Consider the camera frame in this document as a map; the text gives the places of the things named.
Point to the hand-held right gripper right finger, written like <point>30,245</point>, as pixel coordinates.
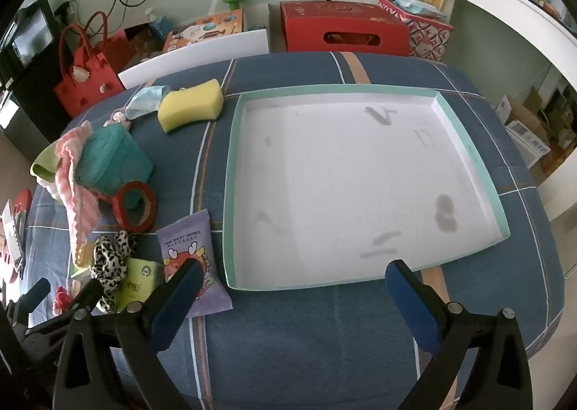
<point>411,302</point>

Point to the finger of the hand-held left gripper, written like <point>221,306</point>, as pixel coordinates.
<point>36,293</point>
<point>76,302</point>

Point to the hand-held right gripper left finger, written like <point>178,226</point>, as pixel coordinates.
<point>176,302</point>

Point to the green tissue packet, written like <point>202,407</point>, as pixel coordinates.
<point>139,279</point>

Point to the leopard print scrunchie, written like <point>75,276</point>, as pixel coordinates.
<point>108,261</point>

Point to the pink white knitted cloth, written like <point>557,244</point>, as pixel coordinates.
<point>76,193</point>

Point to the white tray box green rim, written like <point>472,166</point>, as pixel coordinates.
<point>351,193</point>

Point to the light green cloth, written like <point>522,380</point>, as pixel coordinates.
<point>43,166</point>

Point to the yellow sponge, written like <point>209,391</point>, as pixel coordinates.
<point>191,105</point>

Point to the blue face mask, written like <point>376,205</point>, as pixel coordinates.
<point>146,99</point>

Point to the purple wet wipes packet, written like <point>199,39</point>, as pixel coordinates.
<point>185,238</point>

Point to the red tape roll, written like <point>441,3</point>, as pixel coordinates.
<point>151,207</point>

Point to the teal pouch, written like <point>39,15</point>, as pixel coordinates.
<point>115,157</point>

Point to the white labelled box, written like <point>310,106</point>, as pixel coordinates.
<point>527,144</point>

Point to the red felt tote bag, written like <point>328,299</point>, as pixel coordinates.
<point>85,85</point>

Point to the brown cardboard box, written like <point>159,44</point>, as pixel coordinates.
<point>523,110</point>

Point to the white foam board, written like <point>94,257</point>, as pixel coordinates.
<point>194,58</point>

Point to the black monitor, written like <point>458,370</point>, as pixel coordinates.
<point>29,38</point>

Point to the red patterned tin box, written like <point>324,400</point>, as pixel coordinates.
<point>428,38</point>

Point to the orange toy box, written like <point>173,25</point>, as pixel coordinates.
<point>203,31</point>

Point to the red cardboard box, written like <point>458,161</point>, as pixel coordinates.
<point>306,31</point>

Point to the light blue wipes packet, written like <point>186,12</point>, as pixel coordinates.
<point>421,8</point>

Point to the green dumbbell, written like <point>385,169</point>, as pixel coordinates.
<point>232,0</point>

